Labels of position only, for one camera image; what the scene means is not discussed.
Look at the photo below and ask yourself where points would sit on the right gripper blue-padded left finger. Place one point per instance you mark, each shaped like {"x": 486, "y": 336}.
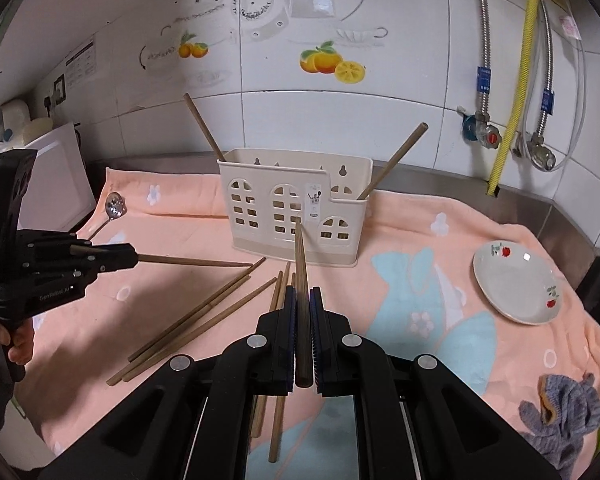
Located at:
{"x": 190, "y": 419}

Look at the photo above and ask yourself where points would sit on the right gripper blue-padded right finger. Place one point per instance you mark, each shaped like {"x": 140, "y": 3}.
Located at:
{"x": 415, "y": 419}

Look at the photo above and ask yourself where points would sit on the wooden chopstick group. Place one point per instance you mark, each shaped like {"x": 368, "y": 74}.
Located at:
{"x": 209, "y": 302}
{"x": 182, "y": 340}
{"x": 190, "y": 261}
{"x": 115, "y": 378}

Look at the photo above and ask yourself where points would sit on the wooden chopstick lone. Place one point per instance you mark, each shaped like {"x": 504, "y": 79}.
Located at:
{"x": 204, "y": 127}

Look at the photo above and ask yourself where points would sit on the person's left hand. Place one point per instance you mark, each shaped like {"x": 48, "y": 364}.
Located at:
{"x": 20, "y": 342}

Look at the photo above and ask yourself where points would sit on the white appliance box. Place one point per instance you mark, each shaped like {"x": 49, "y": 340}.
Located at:
{"x": 58, "y": 195}

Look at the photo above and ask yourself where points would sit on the peach printed towel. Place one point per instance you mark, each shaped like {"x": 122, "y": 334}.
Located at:
{"x": 412, "y": 291}

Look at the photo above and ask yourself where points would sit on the grey knitted cloth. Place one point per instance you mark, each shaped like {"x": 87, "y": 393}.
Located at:
{"x": 562, "y": 419}

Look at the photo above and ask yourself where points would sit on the white plate with red fruit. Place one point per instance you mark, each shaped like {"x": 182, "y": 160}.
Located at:
{"x": 518, "y": 283}

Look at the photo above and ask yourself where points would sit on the cream plastic utensil holder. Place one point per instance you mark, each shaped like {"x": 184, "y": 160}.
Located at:
{"x": 268, "y": 193}

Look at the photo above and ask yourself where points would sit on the small orange fruit sticker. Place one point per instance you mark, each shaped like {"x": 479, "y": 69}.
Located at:
{"x": 190, "y": 48}

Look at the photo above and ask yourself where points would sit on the steel angle valve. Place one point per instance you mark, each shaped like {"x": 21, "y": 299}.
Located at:
{"x": 532, "y": 147}

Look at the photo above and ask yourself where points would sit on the steel slotted spoon black handle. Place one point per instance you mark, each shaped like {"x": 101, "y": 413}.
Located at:
{"x": 115, "y": 208}

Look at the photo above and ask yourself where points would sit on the black wall socket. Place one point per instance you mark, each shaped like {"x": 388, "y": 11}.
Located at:
{"x": 59, "y": 94}

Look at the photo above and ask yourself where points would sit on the red-handled water valve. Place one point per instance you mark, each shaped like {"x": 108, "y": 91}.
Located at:
{"x": 477, "y": 128}

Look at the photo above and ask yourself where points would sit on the orange fruit wall sticker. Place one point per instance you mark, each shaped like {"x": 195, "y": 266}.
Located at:
{"x": 326, "y": 60}

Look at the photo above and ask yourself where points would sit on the teapot clock wall decal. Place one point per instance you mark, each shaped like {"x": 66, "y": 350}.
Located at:
{"x": 307, "y": 22}

